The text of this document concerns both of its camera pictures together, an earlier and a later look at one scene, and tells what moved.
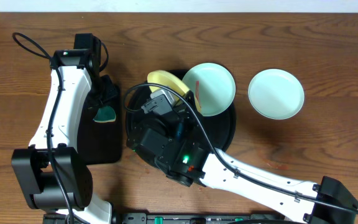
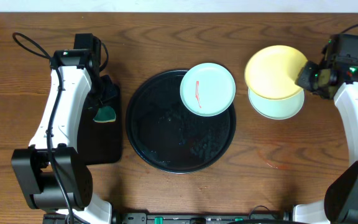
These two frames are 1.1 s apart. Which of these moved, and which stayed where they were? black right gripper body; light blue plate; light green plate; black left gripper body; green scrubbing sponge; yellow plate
Moved: black right gripper body; yellow plate
Stayed: light blue plate; light green plate; black left gripper body; green scrubbing sponge
